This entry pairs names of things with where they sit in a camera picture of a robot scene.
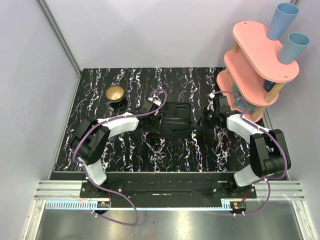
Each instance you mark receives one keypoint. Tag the silver scissors on right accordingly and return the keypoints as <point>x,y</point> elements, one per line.
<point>220,136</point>

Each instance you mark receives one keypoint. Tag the aluminium rail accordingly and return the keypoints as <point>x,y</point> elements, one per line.
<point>290,190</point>

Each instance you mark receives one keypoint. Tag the black hair comb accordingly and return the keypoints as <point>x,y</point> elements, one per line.
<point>136,136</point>

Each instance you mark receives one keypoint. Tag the blue cup upper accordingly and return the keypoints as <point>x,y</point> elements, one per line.
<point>282,18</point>

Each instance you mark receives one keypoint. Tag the blue cup lower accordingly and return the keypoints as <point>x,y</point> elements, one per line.
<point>293,47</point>

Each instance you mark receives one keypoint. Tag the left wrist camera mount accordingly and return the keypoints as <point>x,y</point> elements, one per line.
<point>156,101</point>

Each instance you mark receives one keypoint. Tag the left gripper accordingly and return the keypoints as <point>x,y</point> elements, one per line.
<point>155,120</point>

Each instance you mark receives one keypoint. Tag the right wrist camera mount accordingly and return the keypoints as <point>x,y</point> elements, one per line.
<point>210,96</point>

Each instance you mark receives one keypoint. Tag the pink three-tier shelf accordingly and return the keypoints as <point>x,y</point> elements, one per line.
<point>252,61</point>

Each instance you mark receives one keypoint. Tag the silver scissors near centre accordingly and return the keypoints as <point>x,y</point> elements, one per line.
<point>159,155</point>

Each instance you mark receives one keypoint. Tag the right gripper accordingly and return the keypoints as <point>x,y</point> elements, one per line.
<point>202,120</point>

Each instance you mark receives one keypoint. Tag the black zip tool case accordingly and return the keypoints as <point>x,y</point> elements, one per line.
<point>175,122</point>

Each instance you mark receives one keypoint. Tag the teal patterned mug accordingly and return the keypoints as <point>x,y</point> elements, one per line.
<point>240,102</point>

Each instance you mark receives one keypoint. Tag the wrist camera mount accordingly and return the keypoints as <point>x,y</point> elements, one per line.
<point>156,101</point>
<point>210,96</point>

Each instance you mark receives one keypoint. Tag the silver scissors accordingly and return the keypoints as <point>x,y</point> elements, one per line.
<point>159,155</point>
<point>220,136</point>

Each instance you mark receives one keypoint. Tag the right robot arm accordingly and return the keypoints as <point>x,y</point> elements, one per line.
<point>268,152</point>

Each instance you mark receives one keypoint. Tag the bronze bowl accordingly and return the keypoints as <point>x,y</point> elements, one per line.
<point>115,93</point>

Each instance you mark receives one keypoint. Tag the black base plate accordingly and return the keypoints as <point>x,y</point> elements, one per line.
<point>218,185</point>

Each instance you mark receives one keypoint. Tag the dark blue cup on shelf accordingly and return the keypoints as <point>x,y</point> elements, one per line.
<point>268,85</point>

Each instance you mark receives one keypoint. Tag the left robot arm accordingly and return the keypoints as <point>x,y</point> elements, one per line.
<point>90,139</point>

